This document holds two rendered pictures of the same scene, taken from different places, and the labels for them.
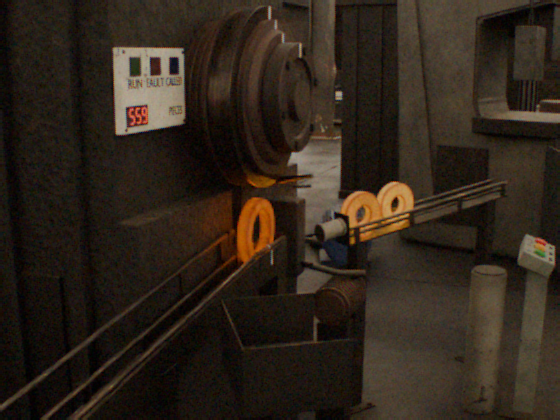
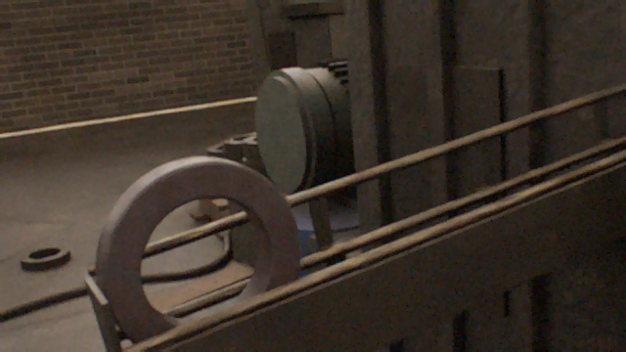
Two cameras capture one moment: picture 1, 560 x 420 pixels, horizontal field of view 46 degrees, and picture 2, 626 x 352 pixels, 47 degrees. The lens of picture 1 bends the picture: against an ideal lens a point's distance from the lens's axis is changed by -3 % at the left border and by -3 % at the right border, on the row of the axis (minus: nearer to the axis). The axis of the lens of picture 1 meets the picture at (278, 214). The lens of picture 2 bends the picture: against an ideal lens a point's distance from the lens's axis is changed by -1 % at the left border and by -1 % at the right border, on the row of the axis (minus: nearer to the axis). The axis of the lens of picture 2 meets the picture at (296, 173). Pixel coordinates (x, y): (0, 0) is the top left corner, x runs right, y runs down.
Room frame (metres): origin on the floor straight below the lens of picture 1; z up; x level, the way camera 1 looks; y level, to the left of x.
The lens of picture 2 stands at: (0.40, -0.01, 0.85)
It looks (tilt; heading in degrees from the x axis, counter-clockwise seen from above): 13 degrees down; 42
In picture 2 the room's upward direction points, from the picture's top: 5 degrees counter-clockwise
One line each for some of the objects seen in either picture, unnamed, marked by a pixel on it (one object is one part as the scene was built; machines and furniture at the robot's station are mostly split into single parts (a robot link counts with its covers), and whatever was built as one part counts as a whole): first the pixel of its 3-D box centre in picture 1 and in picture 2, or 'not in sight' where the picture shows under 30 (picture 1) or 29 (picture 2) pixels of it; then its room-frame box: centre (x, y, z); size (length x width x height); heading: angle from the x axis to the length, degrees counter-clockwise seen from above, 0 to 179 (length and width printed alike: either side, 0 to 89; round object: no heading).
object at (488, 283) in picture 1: (483, 340); not in sight; (2.17, -0.72, 0.26); 0.12 x 0.12 x 0.52
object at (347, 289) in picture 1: (338, 355); not in sight; (2.05, -0.20, 0.27); 0.22 x 0.13 x 0.53; 158
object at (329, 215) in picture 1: (344, 232); not in sight; (4.04, -0.41, 0.17); 0.57 x 0.31 x 0.34; 178
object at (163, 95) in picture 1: (152, 88); not in sight; (1.52, 0.28, 1.15); 0.26 x 0.02 x 0.18; 158
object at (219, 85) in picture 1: (258, 97); not in sight; (1.80, 0.05, 1.12); 0.47 x 0.06 x 0.47; 158
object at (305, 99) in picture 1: (293, 98); not in sight; (1.76, -0.04, 1.12); 0.28 x 0.06 x 0.28; 158
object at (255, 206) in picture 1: (256, 231); not in sight; (1.80, 0.06, 0.75); 0.18 x 0.03 x 0.18; 157
